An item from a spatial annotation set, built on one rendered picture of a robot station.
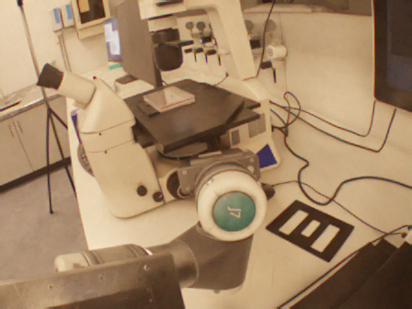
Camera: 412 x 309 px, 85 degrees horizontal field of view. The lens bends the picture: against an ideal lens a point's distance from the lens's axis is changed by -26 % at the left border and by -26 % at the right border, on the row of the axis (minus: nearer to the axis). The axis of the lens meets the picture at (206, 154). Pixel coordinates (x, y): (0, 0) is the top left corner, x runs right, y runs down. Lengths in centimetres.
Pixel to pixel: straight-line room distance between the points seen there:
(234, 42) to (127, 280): 60
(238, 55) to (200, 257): 52
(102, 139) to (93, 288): 38
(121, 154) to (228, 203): 32
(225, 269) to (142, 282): 15
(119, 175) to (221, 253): 32
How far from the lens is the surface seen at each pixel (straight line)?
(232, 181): 31
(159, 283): 26
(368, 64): 90
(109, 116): 56
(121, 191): 63
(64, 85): 59
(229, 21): 71
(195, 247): 35
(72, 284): 23
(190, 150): 69
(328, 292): 40
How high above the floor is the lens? 117
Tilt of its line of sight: 29 degrees down
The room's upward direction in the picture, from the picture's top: 10 degrees counter-clockwise
